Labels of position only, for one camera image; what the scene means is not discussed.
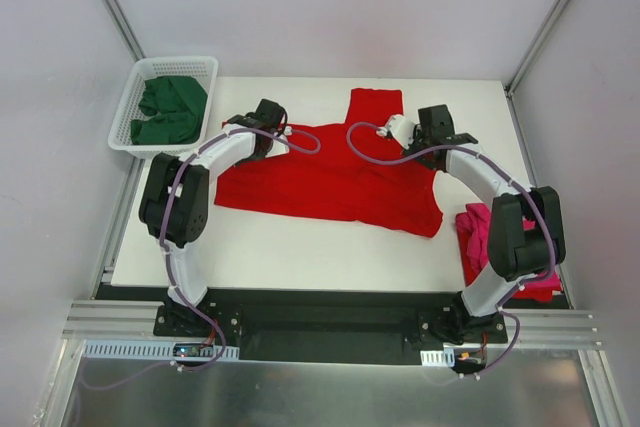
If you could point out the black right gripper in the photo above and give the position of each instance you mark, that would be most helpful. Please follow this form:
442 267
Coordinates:
420 148

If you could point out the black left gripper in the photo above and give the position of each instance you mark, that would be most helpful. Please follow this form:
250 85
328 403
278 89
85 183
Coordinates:
265 145

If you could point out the red t shirt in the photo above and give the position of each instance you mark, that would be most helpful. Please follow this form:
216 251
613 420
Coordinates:
539 291
349 179

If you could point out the white plastic basket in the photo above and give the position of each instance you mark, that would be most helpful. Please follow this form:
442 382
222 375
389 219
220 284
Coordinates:
202 68

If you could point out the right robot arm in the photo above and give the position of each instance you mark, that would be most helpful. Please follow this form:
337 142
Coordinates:
525 239

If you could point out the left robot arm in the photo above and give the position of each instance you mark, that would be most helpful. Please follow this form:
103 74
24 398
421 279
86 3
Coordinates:
175 207

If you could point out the green t shirt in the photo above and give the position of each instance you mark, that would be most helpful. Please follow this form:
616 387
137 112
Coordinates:
173 109

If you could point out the folded pink t shirt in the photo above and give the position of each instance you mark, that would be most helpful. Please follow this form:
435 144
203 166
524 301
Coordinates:
476 220

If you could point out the folded red t shirt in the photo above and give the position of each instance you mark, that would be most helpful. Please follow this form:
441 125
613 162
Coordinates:
539 291

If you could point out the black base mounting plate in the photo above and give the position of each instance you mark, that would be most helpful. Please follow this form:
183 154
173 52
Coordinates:
378 346

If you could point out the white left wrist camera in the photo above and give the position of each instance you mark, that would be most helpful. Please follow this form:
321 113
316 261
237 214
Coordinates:
280 145

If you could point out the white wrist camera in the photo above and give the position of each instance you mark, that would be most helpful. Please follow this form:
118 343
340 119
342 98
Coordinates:
280 145
398 128

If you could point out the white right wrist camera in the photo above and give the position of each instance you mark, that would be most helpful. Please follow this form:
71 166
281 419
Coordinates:
398 128

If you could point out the right white cable duct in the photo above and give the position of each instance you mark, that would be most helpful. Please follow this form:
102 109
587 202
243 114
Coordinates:
438 358

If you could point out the white cable duct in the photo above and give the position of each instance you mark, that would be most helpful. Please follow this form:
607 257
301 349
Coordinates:
158 350
438 358

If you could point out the aluminium front rail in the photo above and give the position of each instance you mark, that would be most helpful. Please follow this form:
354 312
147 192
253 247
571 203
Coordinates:
131 312

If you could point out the right aluminium frame post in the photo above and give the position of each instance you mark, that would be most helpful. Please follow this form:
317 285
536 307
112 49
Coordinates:
554 15

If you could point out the left white cable duct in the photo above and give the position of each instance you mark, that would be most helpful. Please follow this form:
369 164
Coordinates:
158 350

